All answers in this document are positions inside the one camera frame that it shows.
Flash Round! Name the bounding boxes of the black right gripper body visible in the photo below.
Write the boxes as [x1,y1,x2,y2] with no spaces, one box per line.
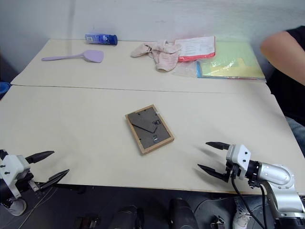
[224,160,240,184]

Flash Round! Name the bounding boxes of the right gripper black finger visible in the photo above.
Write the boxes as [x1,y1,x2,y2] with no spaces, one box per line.
[205,141,232,152]
[197,164,230,183]

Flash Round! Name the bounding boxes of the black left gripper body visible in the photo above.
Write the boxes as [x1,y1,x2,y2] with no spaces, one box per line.
[15,168,41,194]

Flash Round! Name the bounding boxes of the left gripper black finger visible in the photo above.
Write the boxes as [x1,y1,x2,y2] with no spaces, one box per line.
[25,150,55,165]
[35,168,71,192]

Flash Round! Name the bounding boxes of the wooden picture frame face down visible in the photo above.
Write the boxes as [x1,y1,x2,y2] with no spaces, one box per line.
[124,104,175,156]

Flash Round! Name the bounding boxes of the white sneaker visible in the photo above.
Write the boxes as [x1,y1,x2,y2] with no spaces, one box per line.
[232,197,251,229]
[0,198,27,217]

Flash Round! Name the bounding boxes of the dark round disc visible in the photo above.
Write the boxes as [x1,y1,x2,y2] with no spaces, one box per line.
[194,197,239,229]

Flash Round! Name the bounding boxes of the dark rounded shape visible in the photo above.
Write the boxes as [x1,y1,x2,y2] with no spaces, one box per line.
[112,204,145,229]
[168,197,200,229]

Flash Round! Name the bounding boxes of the blue round container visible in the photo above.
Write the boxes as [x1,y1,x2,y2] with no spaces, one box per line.
[0,82,11,100]

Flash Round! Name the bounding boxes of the clear plastic bag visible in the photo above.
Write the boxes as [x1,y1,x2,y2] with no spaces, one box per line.
[172,61,199,78]

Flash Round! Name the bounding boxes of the coloured paper stack in sleeve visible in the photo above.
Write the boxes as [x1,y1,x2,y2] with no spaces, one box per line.
[195,41,266,82]

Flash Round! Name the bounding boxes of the person in black shirt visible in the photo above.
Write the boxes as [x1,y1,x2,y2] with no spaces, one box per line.
[265,25,305,165]

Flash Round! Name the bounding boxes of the red folder with white paper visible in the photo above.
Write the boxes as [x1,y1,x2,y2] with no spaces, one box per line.
[175,35,216,63]

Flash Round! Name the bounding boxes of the pink crumpled cloth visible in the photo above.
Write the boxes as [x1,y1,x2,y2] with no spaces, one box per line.
[130,40,183,73]

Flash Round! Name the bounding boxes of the purple silicone spatula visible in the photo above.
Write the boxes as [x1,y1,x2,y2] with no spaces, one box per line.
[41,49,104,64]

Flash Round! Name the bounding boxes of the blue labelled bottle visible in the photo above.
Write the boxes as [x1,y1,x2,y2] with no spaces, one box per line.
[85,33,118,46]

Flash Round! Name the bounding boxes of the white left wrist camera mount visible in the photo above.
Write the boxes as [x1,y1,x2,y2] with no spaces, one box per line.
[0,154,32,199]

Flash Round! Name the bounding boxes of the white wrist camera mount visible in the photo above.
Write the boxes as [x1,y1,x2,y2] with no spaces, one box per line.
[225,144,252,180]
[0,154,32,199]

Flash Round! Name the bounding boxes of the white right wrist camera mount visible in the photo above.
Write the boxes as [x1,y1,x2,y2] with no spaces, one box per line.
[225,144,252,180]

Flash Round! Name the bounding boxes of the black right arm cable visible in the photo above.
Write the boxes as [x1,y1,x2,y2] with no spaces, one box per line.
[230,177,268,229]

